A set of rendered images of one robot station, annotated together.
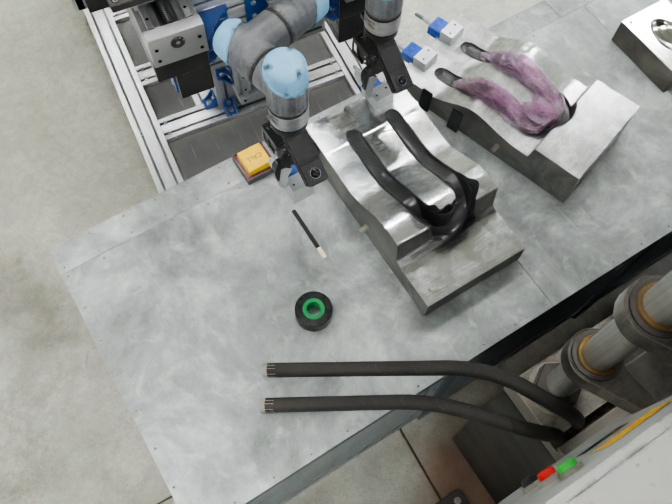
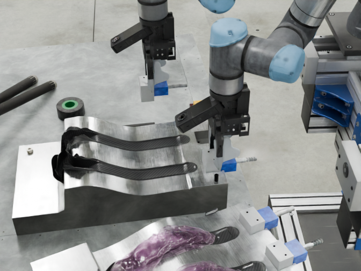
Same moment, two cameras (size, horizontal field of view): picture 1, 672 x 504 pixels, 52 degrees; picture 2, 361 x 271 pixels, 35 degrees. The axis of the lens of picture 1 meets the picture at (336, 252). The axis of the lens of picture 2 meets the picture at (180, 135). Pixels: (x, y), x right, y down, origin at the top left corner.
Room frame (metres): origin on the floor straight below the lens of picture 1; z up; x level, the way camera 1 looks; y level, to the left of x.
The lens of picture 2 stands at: (1.38, -1.04, 1.81)
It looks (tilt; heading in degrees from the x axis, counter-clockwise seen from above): 39 degrees down; 116
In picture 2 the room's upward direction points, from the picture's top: 1 degrees counter-clockwise
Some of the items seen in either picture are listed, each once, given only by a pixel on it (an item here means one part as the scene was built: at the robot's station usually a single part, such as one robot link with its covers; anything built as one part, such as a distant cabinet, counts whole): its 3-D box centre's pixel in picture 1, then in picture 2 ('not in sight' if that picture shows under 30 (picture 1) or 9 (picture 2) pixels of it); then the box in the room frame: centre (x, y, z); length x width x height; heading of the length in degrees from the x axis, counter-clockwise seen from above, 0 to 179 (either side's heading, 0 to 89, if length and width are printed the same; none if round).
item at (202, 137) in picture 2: (340, 122); (204, 142); (0.94, 0.01, 0.87); 0.05 x 0.05 x 0.04; 35
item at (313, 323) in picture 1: (313, 311); (70, 109); (0.49, 0.04, 0.82); 0.08 x 0.08 x 0.04
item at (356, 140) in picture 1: (414, 168); (123, 152); (0.79, -0.16, 0.92); 0.35 x 0.16 x 0.09; 35
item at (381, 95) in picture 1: (369, 84); (230, 161); (1.03, -0.06, 0.89); 0.13 x 0.05 x 0.05; 35
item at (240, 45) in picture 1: (252, 46); not in sight; (0.83, 0.17, 1.25); 0.11 x 0.11 x 0.08; 50
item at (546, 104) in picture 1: (514, 86); (172, 265); (1.05, -0.40, 0.90); 0.26 x 0.18 x 0.08; 52
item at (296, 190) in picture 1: (288, 170); (163, 86); (0.77, 0.11, 0.93); 0.13 x 0.05 x 0.05; 35
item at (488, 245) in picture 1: (411, 187); (117, 165); (0.78, -0.16, 0.87); 0.50 x 0.26 x 0.14; 35
